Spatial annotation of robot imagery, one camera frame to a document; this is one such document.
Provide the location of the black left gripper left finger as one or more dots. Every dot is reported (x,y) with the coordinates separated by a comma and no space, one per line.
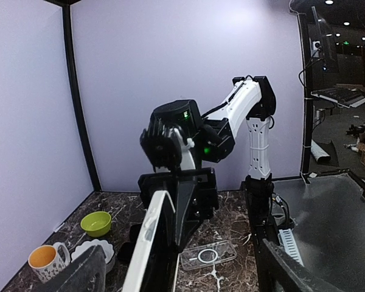
(85,273)

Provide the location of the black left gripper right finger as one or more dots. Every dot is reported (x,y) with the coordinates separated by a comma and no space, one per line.
(290,274)

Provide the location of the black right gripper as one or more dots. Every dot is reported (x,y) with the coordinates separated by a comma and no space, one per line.
(194,196)

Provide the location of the black phone case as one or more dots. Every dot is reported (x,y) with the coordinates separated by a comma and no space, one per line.
(134,232)
(125,252)

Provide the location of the white silicone phone case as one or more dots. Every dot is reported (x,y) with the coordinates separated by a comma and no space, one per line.
(139,259)

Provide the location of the clear magsafe phone case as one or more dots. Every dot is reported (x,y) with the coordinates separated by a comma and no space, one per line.
(207,255)

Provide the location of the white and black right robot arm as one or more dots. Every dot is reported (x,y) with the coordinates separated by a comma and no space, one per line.
(246,111)

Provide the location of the white spotted mug orange inside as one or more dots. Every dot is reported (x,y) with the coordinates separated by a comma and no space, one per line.
(48,261)

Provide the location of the lime green bowl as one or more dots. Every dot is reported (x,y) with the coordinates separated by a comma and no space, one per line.
(96,224)

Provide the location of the white slotted cable duct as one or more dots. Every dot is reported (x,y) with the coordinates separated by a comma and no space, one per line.
(289,244)

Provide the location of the black right frame post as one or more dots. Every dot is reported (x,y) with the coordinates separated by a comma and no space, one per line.
(76,99)

